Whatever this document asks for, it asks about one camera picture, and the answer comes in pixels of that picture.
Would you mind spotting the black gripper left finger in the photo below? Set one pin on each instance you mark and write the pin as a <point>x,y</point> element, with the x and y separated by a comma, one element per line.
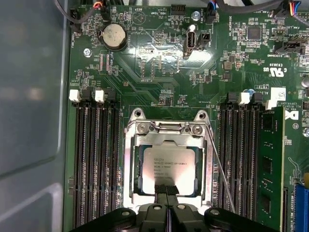
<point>149,217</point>

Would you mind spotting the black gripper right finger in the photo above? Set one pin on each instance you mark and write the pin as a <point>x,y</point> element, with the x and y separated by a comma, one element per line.
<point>186,217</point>

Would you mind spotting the silver CPU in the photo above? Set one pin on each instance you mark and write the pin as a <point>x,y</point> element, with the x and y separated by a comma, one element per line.
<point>169,169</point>

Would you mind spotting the metal socket cover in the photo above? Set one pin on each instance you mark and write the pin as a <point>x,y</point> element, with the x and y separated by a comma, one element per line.
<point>149,139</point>

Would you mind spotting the CPU socket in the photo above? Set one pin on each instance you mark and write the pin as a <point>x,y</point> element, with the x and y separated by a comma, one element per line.
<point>128,157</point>

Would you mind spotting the RAM slot black clips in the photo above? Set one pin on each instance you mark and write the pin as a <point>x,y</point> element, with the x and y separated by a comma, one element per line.
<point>249,157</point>
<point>115,157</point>
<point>225,135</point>
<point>89,157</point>

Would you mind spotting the RAM slot white clips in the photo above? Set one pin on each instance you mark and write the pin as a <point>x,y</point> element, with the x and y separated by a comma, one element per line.
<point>237,157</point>
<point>102,157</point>
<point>271,104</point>
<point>77,157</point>

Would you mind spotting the black expansion slot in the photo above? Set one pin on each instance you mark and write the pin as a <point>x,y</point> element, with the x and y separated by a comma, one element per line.
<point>285,210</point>

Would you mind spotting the blue expansion slot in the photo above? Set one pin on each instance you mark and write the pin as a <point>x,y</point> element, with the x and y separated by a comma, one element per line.
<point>301,210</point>

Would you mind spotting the green RAM stick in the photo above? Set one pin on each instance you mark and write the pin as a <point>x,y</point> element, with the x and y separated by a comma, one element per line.
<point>270,149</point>

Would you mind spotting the green motherboard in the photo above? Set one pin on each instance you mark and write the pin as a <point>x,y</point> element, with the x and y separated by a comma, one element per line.
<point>149,79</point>

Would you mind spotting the black PC case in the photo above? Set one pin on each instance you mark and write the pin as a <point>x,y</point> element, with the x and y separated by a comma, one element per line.
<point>29,96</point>

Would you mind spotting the internal USB port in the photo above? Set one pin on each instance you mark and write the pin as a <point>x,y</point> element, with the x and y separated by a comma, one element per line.
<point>190,41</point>

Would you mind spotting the round coin battery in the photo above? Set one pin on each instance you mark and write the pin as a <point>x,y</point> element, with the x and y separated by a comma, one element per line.
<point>113,36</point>

